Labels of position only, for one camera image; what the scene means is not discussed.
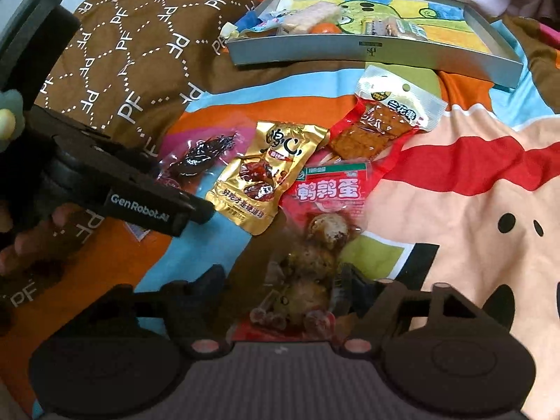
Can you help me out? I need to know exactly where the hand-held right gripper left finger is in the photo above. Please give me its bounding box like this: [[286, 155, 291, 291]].
[[100, 265, 229, 359]]

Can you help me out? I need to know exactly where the red quail egg packet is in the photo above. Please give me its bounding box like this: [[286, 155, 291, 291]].
[[232, 160, 377, 342]]

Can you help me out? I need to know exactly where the grey box with colourful lining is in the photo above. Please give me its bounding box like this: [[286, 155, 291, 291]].
[[225, 0, 524, 92]]

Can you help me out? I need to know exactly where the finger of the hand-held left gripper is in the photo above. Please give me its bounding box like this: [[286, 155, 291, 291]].
[[173, 190, 216, 225]]

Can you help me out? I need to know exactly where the white red candy wrapper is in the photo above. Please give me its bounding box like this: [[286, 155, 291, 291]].
[[262, 0, 299, 27]]

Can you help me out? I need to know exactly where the orange round snack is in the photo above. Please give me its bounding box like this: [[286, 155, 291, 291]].
[[308, 22, 343, 36]]

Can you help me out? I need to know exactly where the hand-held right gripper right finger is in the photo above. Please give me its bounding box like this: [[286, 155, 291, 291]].
[[336, 265, 504, 356]]

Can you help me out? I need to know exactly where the blue snack packet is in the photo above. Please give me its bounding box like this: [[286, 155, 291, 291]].
[[238, 9, 273, 31]]

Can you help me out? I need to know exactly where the cartoon printed blanket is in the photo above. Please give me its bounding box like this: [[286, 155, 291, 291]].
[[17, 0, 560, 420]]

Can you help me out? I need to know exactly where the gold snack packet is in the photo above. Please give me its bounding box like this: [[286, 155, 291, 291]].
[[205, 120, 331, 236]]

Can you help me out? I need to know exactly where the clear packet of dark snack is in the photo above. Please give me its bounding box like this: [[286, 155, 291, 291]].
[[157, 131, 241, 184]]

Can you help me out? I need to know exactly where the red tofu snack packet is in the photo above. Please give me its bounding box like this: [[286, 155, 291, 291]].
[[328, 65, 448, 171]]

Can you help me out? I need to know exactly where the clear wafer biscuit packet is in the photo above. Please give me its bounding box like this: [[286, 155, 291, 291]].
[[280, 2, 343, 36]]

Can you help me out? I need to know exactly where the person's left hand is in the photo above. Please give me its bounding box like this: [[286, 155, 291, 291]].
[[0, 203, 86, 278]]

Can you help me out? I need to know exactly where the brown patterned blanket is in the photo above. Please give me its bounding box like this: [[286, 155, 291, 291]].
[[0, 0, 281, 342]]

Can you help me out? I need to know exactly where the green white snack packet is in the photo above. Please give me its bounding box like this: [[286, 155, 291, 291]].
[[362, 15, 432, 42]]

